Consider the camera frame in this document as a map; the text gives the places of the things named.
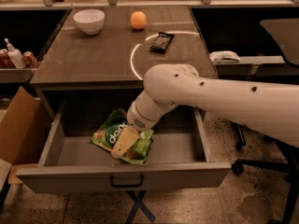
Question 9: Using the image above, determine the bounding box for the white ceramic bowl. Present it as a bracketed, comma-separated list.
[73, 9, 105, 35]

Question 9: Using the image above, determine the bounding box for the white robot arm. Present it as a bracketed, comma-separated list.
[111, 64, 299, 159]

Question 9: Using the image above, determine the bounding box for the red soda can left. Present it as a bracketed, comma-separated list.
[0, 49, 15, 68]

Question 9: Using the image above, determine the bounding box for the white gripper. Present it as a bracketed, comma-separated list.
[111, 91, 177, 159]

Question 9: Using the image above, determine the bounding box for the red soda can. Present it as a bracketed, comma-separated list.
[23, 51, 39, 68]
[0, 49, 15, 68]

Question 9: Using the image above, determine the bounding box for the grey side shelf left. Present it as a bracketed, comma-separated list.
[0, 68, 36, 84]

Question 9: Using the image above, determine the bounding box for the green rice chip bag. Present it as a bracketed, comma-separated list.
[91, 108, 153, 164]

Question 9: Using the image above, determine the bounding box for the grey cabinet with counter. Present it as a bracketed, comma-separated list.
[31, 6, 218, 115]

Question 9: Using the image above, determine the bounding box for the folded white cloth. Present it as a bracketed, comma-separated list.
[209, 50, 240, 63]

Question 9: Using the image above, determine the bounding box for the orange fruit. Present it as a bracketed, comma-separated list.
[131, 11, 147, 30]

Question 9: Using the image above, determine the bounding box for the black drawer handle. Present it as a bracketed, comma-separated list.
[109, 175, 144, 189]

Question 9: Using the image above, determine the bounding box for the brown cardboard box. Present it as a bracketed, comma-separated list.
[0, 87, 52, 184]

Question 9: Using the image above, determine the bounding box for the open grey top drawer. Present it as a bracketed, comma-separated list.
[16, 91, 230, 193]

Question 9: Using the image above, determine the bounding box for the white pump bottle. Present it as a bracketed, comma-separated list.
[5, 38, 26, 69]

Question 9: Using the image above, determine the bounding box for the dark snack bar wrapper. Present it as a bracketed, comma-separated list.
[150, 32, 174, 53]

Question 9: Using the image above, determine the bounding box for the black office chair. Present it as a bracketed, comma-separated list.
[231, 18, 299, 224]

